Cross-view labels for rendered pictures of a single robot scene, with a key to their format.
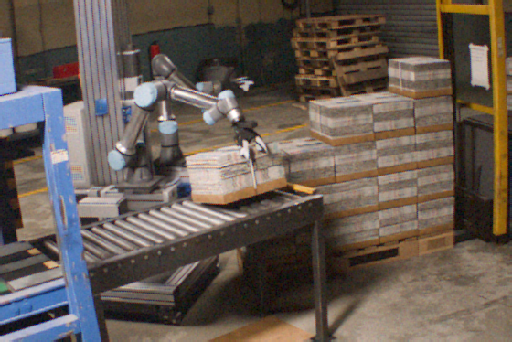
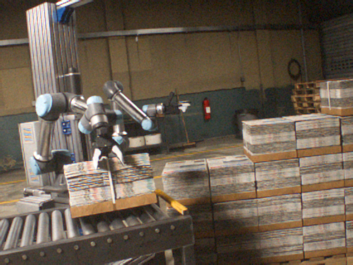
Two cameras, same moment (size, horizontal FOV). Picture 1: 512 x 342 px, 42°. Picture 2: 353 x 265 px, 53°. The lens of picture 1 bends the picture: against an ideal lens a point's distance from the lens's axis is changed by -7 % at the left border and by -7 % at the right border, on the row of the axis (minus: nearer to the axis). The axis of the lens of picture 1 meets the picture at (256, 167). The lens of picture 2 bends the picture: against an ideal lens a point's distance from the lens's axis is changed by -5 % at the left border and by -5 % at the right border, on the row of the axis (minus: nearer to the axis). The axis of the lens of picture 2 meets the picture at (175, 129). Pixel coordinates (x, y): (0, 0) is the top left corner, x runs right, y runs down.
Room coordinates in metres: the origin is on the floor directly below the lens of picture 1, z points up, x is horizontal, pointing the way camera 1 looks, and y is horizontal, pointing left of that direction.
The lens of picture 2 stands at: (1.96, -0.75, 1.30)
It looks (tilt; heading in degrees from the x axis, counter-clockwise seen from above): 5 degrees down; 18
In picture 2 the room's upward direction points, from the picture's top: 6 degrees counter-clockwise
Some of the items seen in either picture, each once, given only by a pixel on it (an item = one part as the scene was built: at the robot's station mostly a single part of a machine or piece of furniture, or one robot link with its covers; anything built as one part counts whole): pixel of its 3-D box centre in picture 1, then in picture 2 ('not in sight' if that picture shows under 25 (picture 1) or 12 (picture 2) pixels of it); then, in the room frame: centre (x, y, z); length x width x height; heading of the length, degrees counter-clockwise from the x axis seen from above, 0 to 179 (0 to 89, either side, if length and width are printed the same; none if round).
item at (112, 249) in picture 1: (103, 245); not in sight; (2.94, 0.70, 0.77); 0.47 x 0.05 x 0.05; 37
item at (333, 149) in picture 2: (382, 128); (311, 147); (4.54, -0.84, 0.86); 0.38 x 0.29 x 0.04; 14
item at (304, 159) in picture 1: (325, 204); (254, 216); (4.42, -0.43, 0.42); 1.17 x 0.39 x 0.83; 105
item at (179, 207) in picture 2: (286, 185); (170, 200); (3.57, -0.15, 0.81); 0.43 x 0.03 x 0.02; 37
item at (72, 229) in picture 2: (210, 213); (72, 225); (3.29, 0.24, 0.77); 0.47 x 0.05 x 0.05; 37
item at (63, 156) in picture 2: (135, 152); (60, 159); (3.87, 0.66, 0.98); 0.13 x 0.12 x 0.14; 152
